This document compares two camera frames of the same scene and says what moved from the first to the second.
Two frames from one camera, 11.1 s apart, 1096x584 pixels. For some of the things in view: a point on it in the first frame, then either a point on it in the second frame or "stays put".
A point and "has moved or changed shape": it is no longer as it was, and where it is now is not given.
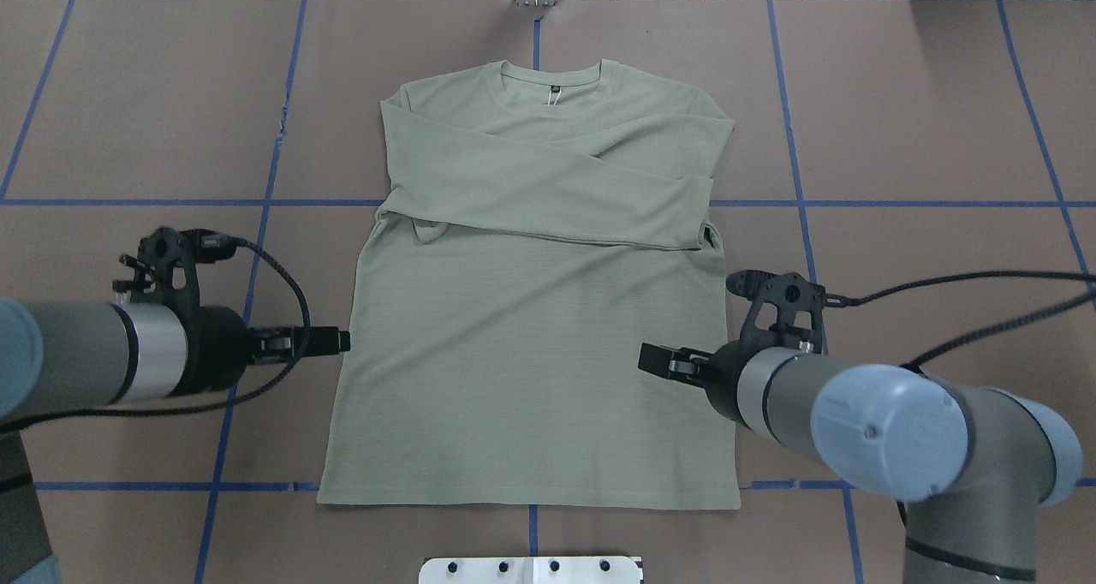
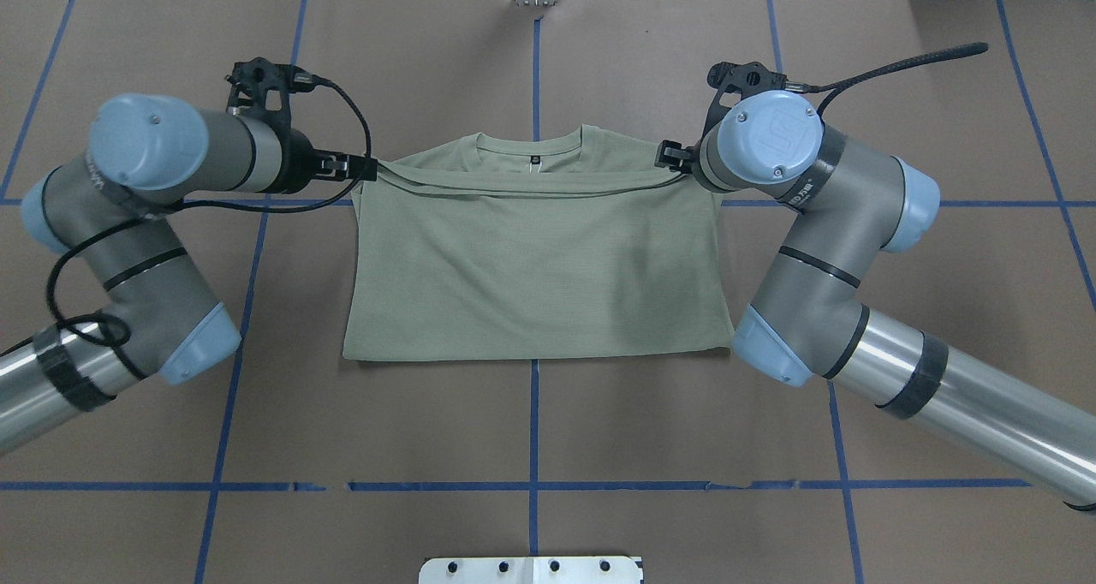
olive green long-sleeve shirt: [545, 219] has moved or changed shape
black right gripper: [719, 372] → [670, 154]
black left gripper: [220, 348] → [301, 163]
